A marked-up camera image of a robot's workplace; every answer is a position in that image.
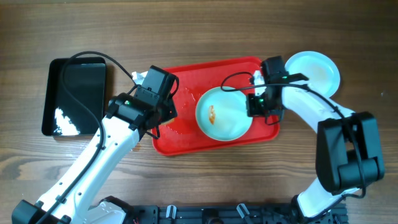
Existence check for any light blue plate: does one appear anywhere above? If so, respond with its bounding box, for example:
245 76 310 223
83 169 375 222
285 51 341 98
195 86 253 141

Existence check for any black water tray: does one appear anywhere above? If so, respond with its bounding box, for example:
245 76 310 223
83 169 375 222
42 57 106 137

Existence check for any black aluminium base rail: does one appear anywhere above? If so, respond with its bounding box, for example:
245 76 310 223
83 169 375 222
124 202 348 224

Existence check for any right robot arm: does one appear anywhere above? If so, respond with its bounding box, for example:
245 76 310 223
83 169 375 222
247 72 385 223

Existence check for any green orange sponge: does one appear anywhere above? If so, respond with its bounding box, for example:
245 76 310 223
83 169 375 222
161 118 175 125

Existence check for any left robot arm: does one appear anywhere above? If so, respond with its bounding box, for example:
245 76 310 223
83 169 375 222
11 91 177 223

